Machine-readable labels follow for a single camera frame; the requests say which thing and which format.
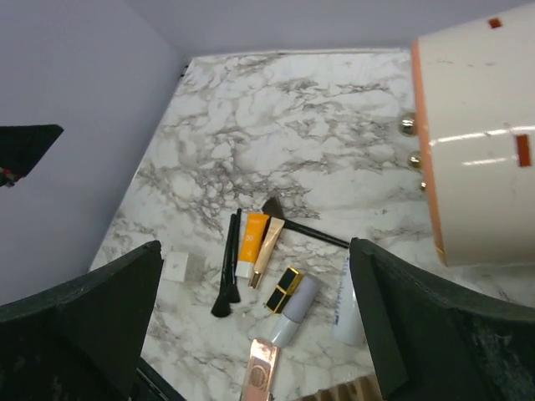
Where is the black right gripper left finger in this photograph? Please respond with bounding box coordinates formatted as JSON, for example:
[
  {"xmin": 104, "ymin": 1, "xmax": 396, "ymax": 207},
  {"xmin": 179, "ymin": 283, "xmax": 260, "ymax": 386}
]
[{"xmin": 1, "ymin": 241, "xmax": 163, "ymax": 400}]

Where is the cream round drawer organizer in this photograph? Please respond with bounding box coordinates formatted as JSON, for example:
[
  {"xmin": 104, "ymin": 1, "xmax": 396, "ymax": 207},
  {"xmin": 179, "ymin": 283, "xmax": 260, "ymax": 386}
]
[{"xmin": 411, "ymin": 3, "xmax": 534, "ymax": 266}]

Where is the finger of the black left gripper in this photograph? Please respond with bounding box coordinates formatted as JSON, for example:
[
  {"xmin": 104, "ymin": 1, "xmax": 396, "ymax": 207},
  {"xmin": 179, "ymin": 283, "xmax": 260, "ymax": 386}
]
[{"xmin": 0, "ymin": 124, "xmax": 64, "ymax": 187}]

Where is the lavender white bottle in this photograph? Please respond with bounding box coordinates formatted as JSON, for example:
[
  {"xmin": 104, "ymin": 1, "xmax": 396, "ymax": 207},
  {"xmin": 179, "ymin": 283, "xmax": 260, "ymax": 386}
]
[{"xmin": 268, "ymin": 274, "xmax": 321, "ymax": 348}]

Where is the gold cream tube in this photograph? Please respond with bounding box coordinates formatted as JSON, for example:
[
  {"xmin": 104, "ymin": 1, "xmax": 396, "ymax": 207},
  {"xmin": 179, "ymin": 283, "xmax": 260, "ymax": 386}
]
[{"xmin": 248, "ymin": 217, "xmax": 284, "ymax": 289}]

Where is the angled black makeup brush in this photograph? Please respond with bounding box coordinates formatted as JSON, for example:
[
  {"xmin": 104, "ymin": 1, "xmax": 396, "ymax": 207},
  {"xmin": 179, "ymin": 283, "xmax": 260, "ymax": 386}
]
[{"xmin": 262, "ymin": 196, "xmax": 349, "ymax": 249}]

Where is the white blue tube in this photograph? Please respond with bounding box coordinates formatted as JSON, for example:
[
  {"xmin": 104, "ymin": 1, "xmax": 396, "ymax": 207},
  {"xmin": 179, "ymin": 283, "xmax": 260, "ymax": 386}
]
[{"xmin": 333, "ymin": 253, "xmax": 365, "ymax": 348}]

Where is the black gold lipstick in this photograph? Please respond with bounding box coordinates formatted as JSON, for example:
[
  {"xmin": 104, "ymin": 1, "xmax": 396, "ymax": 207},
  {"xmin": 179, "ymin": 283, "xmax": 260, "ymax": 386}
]
[{"xmin": 264, "ymin": 266, "xmax": 303, "ymax": 314}]

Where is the white silver small box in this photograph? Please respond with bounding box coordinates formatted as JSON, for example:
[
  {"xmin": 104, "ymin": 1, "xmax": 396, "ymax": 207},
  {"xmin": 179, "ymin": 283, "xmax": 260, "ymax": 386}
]
[{"xmin": 162, "ymin": 251, "xmax": 206, "ymax": 282}]

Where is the orange sunscreen tube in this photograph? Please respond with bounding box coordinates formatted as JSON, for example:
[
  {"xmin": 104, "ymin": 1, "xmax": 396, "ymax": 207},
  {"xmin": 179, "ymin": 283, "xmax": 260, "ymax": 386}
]
[{"xmin": 236, "ymin": 213, "xmax": 269, "ymax": 279}]

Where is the rose gold eyeshadow palette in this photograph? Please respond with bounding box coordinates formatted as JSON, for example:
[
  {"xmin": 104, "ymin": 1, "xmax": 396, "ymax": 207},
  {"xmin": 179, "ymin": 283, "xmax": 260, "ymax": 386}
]
[{"xmin": 239, "ymin": 338, "xmax": 280, "ymax": 401}]

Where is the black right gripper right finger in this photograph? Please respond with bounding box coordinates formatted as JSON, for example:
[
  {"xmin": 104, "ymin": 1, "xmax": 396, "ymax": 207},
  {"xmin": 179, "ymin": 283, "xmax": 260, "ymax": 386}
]
[{"xmin": 349, "ymin": 238, "xmax": 534, "ymax": 400}]

